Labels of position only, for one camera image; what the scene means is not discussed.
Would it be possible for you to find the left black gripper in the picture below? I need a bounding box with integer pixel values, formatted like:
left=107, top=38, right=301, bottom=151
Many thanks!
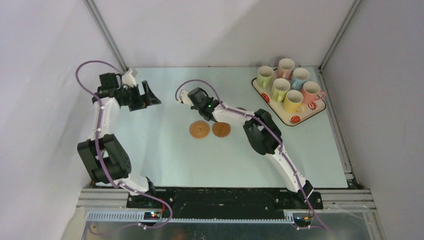
left=120, top=81, right=160, bottom=112

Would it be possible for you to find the woven rattan coaster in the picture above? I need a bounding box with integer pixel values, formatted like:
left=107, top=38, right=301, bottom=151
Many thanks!
left=189, top=120, right=211, bottom=139

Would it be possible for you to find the light wooden coaster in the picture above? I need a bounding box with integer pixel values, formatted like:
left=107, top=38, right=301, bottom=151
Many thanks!
left=212, top=122, right=231, bottom=138

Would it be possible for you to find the yellow mug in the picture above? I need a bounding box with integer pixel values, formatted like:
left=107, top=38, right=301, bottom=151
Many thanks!
left=283, top=90, right=305, bottom=113

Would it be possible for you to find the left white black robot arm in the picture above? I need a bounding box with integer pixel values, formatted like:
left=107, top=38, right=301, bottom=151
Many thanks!
left=77, top=69, right=161, bottom=208

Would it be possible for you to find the green mug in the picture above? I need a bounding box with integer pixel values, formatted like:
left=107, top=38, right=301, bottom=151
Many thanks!
left=256, top=66, right=274, bottom=89

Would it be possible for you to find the yellow-green mug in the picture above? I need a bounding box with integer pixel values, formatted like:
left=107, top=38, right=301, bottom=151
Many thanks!
left=271, top=78, right=291, bottom=103

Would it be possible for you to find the pink mug at back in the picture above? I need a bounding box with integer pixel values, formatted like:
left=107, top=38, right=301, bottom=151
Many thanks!
left=276, top=58, right=295, bottom=80

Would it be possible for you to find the strawberry pattern tray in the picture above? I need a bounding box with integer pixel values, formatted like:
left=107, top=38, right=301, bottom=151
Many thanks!
left=251, top=68, right=326, bottom=127

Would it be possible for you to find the blue mug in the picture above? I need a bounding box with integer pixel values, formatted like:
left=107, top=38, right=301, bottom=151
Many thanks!
left=291, top=67, right=310, bottom=91

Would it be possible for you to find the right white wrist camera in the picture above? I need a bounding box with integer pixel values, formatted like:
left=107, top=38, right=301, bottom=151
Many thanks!
left=177, top=89, right=193, bottom=106

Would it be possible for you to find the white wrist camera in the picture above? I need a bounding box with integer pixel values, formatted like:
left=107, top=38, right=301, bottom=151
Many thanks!
left=177, top=89, right=193, bottom=106
left=121, top=68, right=138, bottom=88

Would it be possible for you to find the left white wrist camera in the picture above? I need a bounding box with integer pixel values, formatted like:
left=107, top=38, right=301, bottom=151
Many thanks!
left=121, top=68, right=138, bottom=88

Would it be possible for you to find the aluminium frame rail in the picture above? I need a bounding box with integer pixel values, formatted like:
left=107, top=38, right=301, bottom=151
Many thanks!
left=77, top=187, right=377, bottom=223

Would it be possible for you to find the pink mug with handle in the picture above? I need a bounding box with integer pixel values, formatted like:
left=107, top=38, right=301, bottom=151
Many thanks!
left=300, top=81, right=327, bottom=105

